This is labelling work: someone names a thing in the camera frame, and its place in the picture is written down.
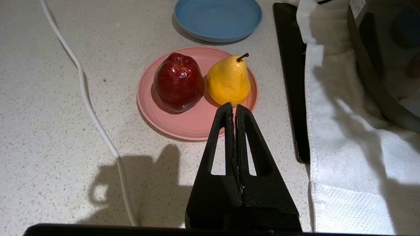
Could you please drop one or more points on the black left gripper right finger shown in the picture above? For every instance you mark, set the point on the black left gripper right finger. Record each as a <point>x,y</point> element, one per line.
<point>265,196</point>

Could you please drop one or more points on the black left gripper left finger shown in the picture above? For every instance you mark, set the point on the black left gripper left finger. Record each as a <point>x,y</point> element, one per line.
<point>213,196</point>

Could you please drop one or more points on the white towel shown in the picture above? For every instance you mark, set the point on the white towel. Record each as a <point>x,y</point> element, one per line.
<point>344,164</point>

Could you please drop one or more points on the black rice cooker body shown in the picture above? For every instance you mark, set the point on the black rice cooker body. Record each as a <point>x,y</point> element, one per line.
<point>377,72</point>

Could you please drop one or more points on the pink round plate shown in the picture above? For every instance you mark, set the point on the pink round plate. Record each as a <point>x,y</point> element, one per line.
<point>193,126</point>

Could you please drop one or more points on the yellow pear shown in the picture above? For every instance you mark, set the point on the yellow pear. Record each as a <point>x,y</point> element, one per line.
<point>228,82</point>

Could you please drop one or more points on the dark red apple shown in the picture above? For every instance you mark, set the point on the dark red apple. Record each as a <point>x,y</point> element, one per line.
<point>178,82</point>

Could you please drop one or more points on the black flat panel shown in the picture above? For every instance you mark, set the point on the black flat panel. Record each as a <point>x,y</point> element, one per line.
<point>288,65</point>

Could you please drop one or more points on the blue round plate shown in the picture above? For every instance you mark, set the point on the blue round plate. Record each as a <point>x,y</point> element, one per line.
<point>216,19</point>

